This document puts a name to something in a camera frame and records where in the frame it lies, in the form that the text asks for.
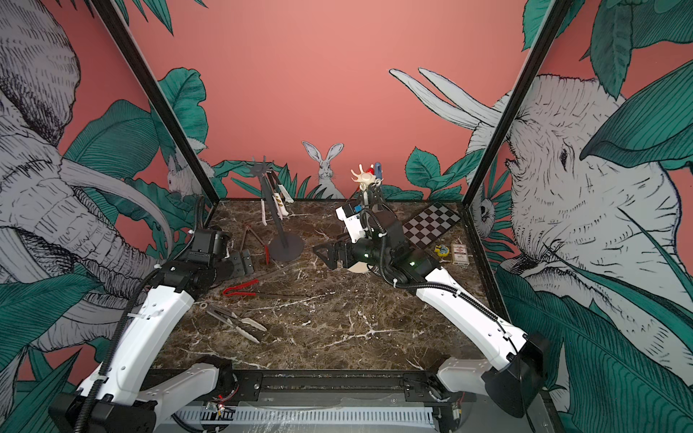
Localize cream tipped tongs near left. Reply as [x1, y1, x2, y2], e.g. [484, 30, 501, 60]
[200, 302, 268, 344]

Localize left black frame post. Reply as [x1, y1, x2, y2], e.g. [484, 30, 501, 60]
[91, 0, 220, 205]

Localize pink tongs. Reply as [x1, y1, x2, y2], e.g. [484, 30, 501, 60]
[260, 198, 281, 226]

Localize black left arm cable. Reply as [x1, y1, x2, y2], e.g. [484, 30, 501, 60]
[72, 197, 218, 433]

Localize black enclosure frame post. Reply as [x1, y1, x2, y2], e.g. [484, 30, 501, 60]
[462, 0, 572, 209]

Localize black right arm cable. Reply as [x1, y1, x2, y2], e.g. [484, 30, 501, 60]
[359, 207, 515, 347]

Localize black front rail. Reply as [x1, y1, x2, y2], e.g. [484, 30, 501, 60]
[140, 369, 545, 404]

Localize yellow tree puzzle block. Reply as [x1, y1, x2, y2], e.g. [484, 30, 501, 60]
[434, 245, 450, 258]

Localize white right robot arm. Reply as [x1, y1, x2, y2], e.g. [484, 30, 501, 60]
[313, 207, 550, 418]

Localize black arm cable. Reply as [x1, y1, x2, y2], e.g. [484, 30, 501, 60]
[72, 197, 218, 433]
[359, 207, 515, 347]

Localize white cable duct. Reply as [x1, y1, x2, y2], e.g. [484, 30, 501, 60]
[176, 406, 438, 429]

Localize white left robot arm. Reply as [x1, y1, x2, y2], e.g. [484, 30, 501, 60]
[48, 229, 254, 432]

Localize black white chessboard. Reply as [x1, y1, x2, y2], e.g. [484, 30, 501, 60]
[402, 203, 461, 249]

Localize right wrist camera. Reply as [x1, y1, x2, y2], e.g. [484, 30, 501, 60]
[336, 202, 366, 244]

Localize grey utensil rack stand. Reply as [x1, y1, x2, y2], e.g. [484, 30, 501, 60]
[249, 159, 305, 263]

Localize cream utensil rack stand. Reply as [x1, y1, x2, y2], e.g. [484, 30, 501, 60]
[348, 165, 384, 274]

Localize playing card box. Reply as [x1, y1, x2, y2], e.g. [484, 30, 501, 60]
[451, 243, 470, 266]

